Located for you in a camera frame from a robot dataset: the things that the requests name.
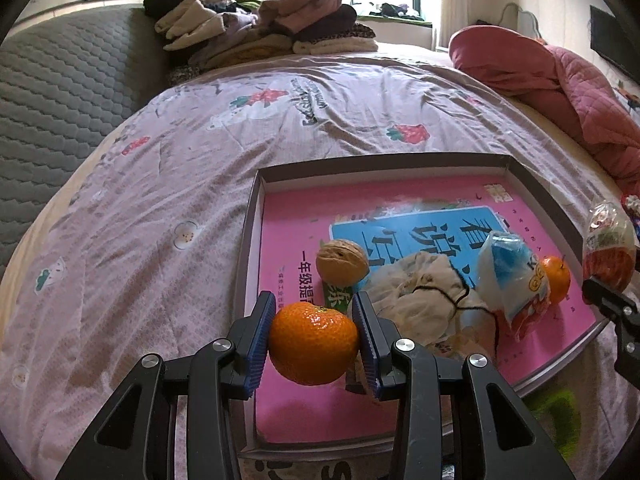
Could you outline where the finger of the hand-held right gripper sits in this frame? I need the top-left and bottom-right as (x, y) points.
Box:
(581, 276), (640, 381)

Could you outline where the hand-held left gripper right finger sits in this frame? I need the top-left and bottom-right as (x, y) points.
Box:
(350, 291), (576, 480)

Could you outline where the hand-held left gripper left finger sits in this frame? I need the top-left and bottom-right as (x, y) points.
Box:
(52, 290), (277, 480)

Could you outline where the orange tangerine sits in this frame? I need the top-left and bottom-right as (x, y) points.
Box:
(268, 305), (360, 386)

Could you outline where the clear snack packet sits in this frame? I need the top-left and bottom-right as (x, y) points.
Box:
(582, 199), (637, 292)

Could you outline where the brown walnut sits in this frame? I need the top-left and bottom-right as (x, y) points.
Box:
(316, 239), (370, 283)

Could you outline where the blue white snack packet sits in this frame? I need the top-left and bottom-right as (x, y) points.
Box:
(475, 231), (551, 343)

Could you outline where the shallow grey cardboard box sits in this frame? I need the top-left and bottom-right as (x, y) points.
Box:
(235, 152), (613, 461)

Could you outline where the small tangerine with stem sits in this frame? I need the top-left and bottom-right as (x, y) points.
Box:
(540, 255), (572, 305)

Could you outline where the pink and blue book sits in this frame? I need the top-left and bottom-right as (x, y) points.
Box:
(252, 175), (601, 446)

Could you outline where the purple strawberry print bed sheet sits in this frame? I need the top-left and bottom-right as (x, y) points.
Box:
(0, 52), (640, 480)

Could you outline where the pink quilted blanket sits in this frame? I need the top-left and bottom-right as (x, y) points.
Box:
(448, 24), (640, 196)

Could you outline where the black flat television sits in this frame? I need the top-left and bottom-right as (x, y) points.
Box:
(590, 5), (640, 78)

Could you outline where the grey quilted mattress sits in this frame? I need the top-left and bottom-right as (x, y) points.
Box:
(0, 7), (173, 271)

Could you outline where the pile of folded clothes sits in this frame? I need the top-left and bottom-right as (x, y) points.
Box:
(142, 0), (380, 73)

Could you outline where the black cloth bundle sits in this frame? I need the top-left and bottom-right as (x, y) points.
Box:
(370, 2), (421, 18)

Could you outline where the white mesh drawstring pouch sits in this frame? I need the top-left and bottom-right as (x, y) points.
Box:
(360, 251), (506, 351)

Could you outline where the white wire frame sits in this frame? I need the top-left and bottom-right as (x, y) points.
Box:
(500, 1), (543, 41)

